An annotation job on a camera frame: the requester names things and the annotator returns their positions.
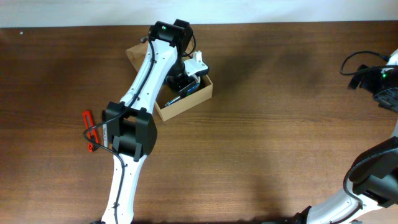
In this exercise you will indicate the black permanent marker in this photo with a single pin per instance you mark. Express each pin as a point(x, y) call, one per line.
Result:
point(105, 135)

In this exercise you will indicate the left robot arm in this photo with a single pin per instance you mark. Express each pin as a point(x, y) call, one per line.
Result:
point(129, 128)

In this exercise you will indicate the orange utility knife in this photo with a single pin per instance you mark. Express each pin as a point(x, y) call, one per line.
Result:
point(93, 134)

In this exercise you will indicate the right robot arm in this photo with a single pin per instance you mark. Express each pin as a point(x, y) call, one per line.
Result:
point(371, 182)

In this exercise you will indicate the brown cardboard box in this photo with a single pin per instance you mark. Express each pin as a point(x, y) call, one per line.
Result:
point(202, 92)

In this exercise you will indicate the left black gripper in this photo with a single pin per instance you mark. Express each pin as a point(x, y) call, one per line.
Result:
point(183, 85)

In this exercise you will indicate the blue ballpoint pen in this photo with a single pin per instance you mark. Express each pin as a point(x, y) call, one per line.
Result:
point(188, 90)

